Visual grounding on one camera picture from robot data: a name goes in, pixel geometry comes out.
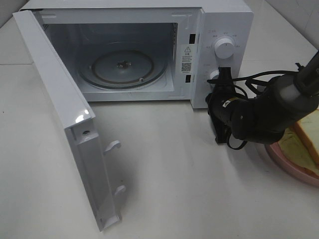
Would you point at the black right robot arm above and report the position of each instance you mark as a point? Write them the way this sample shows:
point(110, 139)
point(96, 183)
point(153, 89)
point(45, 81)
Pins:
point(260, 107)

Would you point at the white warning label sticker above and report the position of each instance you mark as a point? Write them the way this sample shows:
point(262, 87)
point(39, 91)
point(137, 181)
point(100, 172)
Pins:
point(186, 58)

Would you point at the upper white power knob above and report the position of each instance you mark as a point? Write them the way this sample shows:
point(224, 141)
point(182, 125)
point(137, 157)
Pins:
point(224, 47)

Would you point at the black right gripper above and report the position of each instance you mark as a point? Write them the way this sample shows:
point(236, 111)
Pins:
point(222, 102)

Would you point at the white microwave oven body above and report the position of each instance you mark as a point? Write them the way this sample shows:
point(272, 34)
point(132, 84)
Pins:
point(72, 25)

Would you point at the pink round plate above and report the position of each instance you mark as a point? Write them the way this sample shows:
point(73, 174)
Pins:
point(291, 168)

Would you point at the lower white timer knob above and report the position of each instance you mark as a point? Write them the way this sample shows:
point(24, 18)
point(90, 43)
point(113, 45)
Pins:
point(213, 78)

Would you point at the white bread sandwich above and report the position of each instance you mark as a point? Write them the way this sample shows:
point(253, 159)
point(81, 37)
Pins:
point(307, 129)

